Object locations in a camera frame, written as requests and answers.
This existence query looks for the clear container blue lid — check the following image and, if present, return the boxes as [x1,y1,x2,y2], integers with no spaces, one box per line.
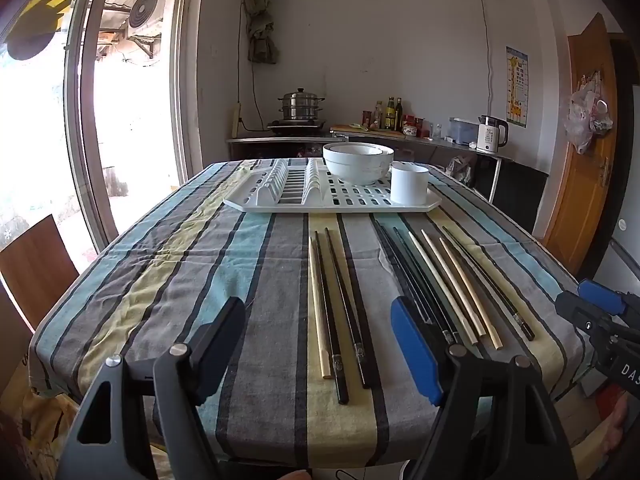
[447,116,483,145]

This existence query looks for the giraffe wall poster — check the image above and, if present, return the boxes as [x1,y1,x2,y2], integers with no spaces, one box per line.
[505,46,530,129]

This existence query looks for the white plastic dish rack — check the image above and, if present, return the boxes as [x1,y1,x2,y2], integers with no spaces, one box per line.
[222,156,443,215]

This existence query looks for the person's right hand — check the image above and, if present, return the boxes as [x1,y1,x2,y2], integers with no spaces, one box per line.
[602,392,640,461]

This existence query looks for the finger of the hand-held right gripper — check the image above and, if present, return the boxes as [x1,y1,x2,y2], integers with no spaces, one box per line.
[555,291,621,337]
[578,280,640,317]

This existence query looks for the striped tablecloth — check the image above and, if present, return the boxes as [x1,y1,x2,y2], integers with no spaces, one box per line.
[27,159,598,468]

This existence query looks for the cardboard box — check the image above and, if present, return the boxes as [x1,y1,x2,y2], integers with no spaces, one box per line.
[550,385,616,461]

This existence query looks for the outdoor air conditioner unit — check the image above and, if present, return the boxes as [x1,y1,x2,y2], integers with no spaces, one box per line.
[127,0,166,31]

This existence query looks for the black cabinet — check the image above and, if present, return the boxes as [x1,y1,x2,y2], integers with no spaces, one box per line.
[492,162,551,238]

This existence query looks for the steel cooker table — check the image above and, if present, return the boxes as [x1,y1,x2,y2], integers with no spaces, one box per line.
[226,132,348,171]

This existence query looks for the black induction cooker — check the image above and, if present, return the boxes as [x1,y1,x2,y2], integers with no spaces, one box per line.
[266,119,328,135]

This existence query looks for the hanging plastic bags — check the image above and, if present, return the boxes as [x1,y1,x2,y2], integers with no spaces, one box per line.
[565,70,615,156]

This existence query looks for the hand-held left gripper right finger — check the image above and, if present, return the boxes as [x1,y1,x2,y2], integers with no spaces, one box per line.
[391,297,573,480]

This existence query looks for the sliding glass door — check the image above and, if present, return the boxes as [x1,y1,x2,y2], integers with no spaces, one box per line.
[0,0,206,311]

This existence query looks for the white refrigerator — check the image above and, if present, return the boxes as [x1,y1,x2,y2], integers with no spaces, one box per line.
[592,215,640,296]

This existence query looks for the bundled curtain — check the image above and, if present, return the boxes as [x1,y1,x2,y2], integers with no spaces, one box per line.
[242,0,281,66]

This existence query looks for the yellow black striped sign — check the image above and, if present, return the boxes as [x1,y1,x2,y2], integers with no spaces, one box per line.
[5,0,73,61]

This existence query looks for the white cup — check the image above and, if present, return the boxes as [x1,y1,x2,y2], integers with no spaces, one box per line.
[390,161,431,206]

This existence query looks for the wooden chopstick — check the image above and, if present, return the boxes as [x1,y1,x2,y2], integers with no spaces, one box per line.
[307,236,335,380]
[438,237,503,350]
[407,231,477,346]
[420,228,487,338]

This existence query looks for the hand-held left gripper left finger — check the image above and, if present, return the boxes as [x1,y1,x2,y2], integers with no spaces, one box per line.
[57,297,246,480]

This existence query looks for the wooden cutting board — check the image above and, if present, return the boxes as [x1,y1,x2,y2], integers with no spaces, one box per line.
[330,124,403,136]

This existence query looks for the plastic bag of packets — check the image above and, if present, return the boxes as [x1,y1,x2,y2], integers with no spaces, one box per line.
[445,155,476,186]

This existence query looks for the steel steamer pot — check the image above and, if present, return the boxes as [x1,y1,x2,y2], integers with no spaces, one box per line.
[277,87,326,122]

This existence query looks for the wooden door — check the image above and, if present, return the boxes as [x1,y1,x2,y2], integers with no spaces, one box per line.
[542,12,618,273]

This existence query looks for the white electric kettle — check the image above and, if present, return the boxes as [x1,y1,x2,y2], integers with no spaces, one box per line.
[475,115,510,153]

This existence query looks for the wooden chair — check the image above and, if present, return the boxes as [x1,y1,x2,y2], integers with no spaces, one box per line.
[0,214,81,331]

